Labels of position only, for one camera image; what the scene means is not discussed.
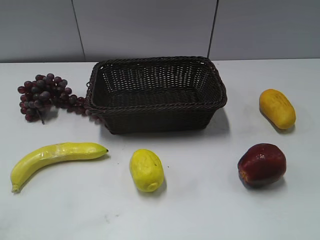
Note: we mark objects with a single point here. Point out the yellow banana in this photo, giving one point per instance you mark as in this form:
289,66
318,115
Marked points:
53,154

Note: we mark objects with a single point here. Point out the dark woven basket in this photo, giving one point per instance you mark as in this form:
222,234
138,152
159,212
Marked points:
157,94

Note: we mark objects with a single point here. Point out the yellow lemon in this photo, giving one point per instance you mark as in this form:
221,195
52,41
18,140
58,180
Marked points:
146,170

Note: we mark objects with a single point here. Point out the dark red apple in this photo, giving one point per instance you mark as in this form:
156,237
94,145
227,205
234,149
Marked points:
262,164

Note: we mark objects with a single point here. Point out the orange yellow mango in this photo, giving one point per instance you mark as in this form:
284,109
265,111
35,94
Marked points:
277,108

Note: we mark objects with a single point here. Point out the purple grape bunch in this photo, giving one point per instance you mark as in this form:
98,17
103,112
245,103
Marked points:
46,91

